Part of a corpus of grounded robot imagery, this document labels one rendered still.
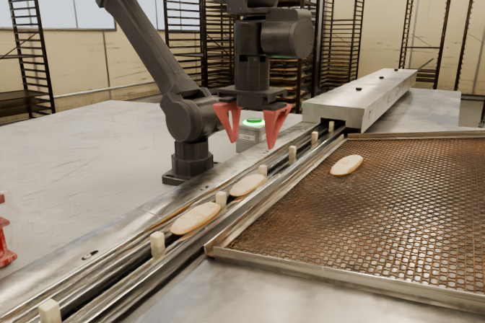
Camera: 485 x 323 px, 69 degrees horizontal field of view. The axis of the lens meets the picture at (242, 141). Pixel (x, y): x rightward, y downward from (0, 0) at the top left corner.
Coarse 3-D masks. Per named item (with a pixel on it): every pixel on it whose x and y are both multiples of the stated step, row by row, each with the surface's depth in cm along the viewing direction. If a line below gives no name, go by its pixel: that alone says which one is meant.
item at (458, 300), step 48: (336, 144) 73; (432, 144) 64; (480, 144) 60; (288, 192) 51; (336, 192) 48; (384, 192) 46; (432, 192) 44; (480, 192) 42; (240, 240) 39; (480, 240) 32; (384, 288) 27; (432, 288) 25
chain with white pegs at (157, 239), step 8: (424, 64) 329; (344, 120) 113; (328, 128) 102; (312, 136) 90; (320, 136) 96; (288, 160) 79; (264, 168) 66; (264, 176) 67; (216, 200) 56; (224, 200) 56; (160, 232) 44; (152, 240) 44; (160, 240) 44; (176, 240) 48; (152, 248) 44; (160, 248) 44; (152, 256) 45; (128, 272) 41; (120, 280) 40; (104, 288) 39; (96, 296) 38; (48, 304) 33; (56, 304) 33; (40, 312) 32; (48, 312) 32; (56, 312) 33; (72, 312) 36; (48, 320) 32; (56, 320) 33
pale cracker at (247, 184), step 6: (258, 174) 66; (240, 180) 63; (246, 180) 63; (252, 180) 63; (258, 180) 63; (264, 180) 64; (234, 186) 61; (240, 186) 60; (246, 186) 60; (252, 186) 61; (258, 186) 62; (234, 192) 59; (240, 192) 59; (246, 192) 59
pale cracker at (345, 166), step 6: (348, 156) 61; (354, 156) 60; (360, 156) 60; (336, 162) 59; (342, 162) 58; (348, 162) 57; (354, 162) 57; (360, 162) 58; (336, 168) 56; (342, 168) 55; (348, 168) 55; (354, 168) 56; (336, 174) 55; (342, 174) 54
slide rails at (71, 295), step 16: (320, 128) 101; (336, 128) 101; (304, 144) 87; (272, 160) 76; (272, 176) 67; (224, 192) 60; (224, 208) 55; (144, 240) 46; (128, 256) 43; (160, 256) 43; (96, 272) 40; (112, 272) 40; (80, 288) 37; (112, 288) 37; (64, 304) 35; (96, 304) 35; (32, 320) 33; (64, 320) 33
